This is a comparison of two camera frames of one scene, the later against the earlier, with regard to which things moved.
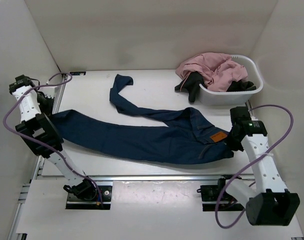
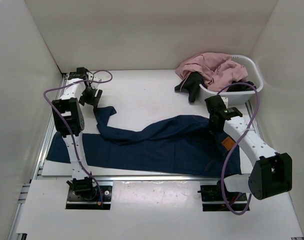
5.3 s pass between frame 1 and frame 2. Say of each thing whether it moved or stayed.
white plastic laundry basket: stayed
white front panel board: stayed
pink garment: stayed
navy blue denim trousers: moved
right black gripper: moved
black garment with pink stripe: stayed
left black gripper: moved
